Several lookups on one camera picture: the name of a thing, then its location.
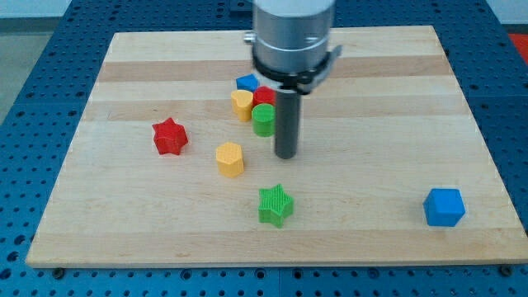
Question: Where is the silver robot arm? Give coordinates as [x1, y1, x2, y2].
[244, 0, 342, 95]

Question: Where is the green star block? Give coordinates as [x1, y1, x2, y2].
[257, 184, 295, 229]

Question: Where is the red star block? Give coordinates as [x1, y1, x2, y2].
[152, 117, 188, 155]

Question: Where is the green cylinder block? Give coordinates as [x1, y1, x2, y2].
[252, 103, 275, 137]

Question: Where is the yellow hexagon block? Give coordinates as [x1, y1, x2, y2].
[215, 142, 244, 178]

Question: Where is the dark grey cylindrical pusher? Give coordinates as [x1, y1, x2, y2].
[274, 90, 301, 159]

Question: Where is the yellow heart block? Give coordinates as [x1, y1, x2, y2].
[230, 90, 253, 122]

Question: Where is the red cylinder block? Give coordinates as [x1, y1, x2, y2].
[252, 86, 276, 106]

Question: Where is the small blue block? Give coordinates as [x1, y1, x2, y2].
[235, 73, 259, 92]

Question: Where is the wooden board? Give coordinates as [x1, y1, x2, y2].
[26, 26, 527, 268]

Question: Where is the blue cube block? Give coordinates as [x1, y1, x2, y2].
[422, 188, 466, 227]

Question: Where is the blue perforated table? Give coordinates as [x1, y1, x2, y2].
[1, 1, 527, 296]

